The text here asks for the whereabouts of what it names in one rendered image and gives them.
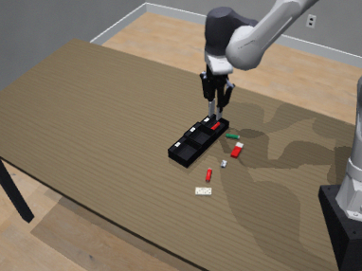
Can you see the black rack of three bins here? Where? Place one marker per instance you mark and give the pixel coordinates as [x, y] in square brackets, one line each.
[196, 140]

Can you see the red and white eraser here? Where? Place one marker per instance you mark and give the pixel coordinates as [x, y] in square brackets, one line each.
[237, 150]

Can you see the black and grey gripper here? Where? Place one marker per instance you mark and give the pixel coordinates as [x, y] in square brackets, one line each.
[210, 85]

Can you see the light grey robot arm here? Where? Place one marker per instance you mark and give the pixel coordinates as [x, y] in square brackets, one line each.
[224, 26]

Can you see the white domino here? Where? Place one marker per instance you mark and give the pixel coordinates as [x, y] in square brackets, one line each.
[203, 191]

